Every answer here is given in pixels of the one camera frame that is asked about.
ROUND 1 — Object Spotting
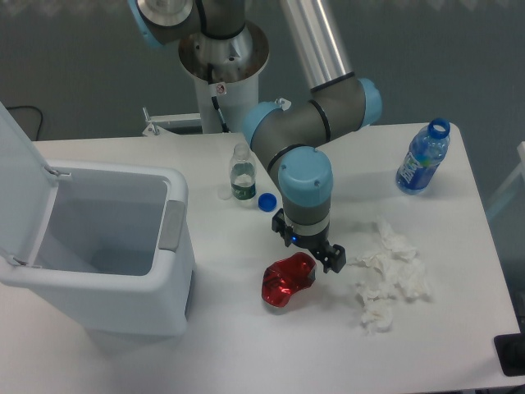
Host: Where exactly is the crumpled white tissue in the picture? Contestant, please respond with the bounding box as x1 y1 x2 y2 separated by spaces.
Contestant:
347 217 432 335

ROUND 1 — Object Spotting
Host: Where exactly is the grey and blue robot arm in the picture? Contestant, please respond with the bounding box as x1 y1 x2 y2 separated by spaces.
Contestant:
129 1 382 272

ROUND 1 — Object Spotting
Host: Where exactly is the black cable on floor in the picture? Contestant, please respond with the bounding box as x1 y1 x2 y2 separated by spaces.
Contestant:
5 105 44 140

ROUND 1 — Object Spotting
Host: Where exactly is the clear plastic bottle green label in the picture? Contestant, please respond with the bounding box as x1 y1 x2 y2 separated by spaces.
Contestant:
229 143 257 208

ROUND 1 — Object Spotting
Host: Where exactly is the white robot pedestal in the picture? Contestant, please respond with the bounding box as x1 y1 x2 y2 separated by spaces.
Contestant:
178 21 269 134

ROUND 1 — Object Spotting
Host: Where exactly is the white trash bin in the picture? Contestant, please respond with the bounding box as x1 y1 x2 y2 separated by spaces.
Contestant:
1 110 195 337

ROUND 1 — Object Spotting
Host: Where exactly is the crushed red can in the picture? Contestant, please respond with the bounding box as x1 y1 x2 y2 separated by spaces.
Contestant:
261 252 317 308

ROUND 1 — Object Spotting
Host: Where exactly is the black device at table edge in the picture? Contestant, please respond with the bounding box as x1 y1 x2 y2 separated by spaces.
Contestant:
494 333 524 377

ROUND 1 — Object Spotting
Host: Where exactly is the blue plastic water bottle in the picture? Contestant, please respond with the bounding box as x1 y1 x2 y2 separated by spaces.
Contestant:
395 117 450 195

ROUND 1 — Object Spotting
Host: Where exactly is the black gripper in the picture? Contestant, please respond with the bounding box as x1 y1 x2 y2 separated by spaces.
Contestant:
272 208 346 273

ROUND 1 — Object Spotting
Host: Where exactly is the blue bottle cap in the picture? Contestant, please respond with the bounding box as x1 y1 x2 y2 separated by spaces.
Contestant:
258 192 277 213

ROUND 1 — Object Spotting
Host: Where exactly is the white bottle cap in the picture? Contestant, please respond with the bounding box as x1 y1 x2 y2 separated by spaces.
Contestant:
217 189 231 200

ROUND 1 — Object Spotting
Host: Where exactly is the white metal base frame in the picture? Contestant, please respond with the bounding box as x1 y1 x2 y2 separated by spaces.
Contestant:
141 97 378 136

